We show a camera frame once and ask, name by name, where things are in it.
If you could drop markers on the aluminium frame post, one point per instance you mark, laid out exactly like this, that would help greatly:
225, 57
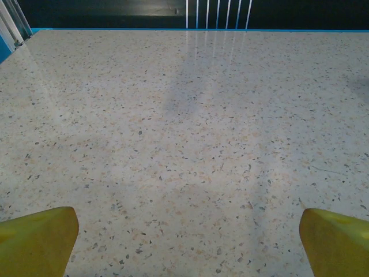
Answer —
11, 20

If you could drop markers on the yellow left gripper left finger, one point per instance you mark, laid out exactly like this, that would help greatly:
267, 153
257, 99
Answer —
34, 245

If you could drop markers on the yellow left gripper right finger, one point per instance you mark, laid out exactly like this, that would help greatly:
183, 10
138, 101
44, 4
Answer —
340, 248

